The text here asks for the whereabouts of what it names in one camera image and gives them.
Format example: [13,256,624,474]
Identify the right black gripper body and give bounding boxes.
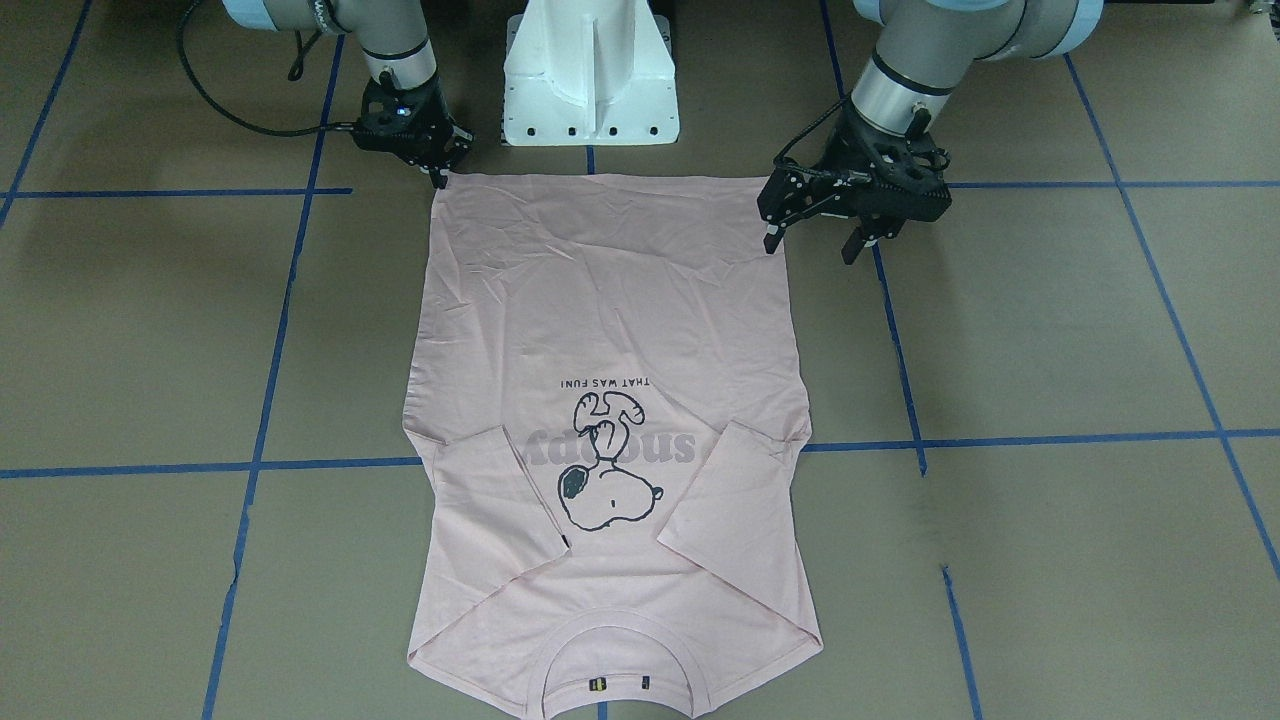
[351,76,474,173]

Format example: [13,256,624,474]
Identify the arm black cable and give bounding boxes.
[175,0,367,138]
[772,96,858,170]

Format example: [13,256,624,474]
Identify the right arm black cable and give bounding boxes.
[175,0,367,138]

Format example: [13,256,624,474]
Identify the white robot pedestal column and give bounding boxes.
[500,1,681,147]

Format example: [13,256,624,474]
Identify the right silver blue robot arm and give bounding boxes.
[223,1,474,190]

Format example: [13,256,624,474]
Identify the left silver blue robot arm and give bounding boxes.
[756,1,1105,263]

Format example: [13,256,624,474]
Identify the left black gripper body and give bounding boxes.
[756,104,952,241]

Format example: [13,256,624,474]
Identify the pink snoopy t-shirt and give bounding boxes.
[403,174,823,719]

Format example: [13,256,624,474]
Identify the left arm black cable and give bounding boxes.
[772,96,858,170]

